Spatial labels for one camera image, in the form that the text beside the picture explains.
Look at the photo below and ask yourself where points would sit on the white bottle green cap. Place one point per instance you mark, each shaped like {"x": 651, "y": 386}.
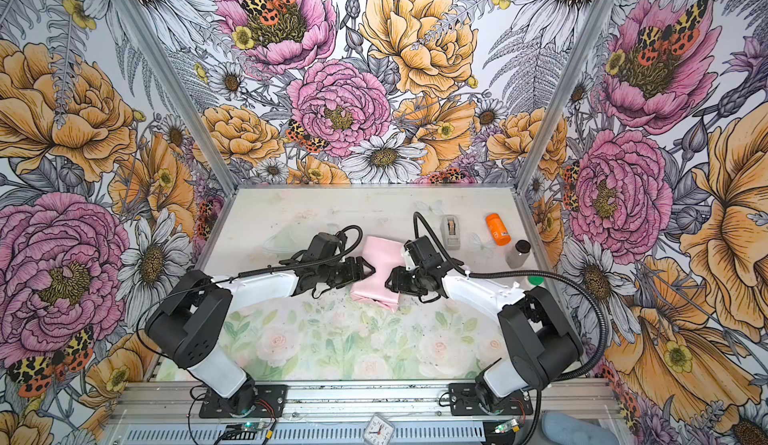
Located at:
{"x": 535, "y": 280}

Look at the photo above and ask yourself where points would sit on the purple wrapping paper sheet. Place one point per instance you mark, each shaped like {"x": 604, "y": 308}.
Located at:
{"x": 383, "y": 255}

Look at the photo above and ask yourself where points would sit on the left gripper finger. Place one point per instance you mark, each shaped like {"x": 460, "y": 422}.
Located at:
{"x": 359, "y": 268}
{"x": 323, "y": 287}

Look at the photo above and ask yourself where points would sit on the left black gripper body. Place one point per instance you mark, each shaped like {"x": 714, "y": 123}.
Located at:
{"x": 338, "y": 274}

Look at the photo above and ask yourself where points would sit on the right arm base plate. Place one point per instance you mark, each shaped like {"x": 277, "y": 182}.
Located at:
{"x": 472, "y": 399}

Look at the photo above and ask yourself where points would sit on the aluminium front rail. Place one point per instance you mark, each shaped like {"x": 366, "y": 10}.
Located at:
{"x": 158, "y": 403}

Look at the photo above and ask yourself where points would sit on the blue grey cloth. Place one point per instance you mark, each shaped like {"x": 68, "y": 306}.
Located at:
{"x": 563, "y": 429}

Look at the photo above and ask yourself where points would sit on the orange bottle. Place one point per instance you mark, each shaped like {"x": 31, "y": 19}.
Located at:
{"x": 497, "y": 229}

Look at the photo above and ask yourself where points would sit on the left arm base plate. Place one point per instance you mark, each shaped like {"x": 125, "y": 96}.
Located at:
{"x": 251, "y": 401}

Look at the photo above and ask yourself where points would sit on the small white clock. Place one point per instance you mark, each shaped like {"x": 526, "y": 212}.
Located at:
{"x": 378, "y": 431}

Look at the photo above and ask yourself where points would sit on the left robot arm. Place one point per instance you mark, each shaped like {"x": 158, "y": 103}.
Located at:
{"x": 187, "y": 324}

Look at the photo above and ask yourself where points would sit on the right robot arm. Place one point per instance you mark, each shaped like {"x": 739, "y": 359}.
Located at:
{"x": 540, "y": 343}

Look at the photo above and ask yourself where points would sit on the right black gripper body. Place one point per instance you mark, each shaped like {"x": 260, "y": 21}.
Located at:
{"x": 418, "y": 283}

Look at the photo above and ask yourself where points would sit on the clear bottle black cap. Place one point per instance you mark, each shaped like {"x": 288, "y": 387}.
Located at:
{"x": 517, "y": 254}

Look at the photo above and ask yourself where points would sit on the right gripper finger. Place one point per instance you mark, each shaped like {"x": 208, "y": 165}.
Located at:
{"x": 399, "y": 280}
{"x": 419, "y": 293}

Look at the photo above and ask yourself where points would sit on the grey tape dispenser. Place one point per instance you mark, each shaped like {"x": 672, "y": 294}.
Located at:
{"x": 450, "y": 232}

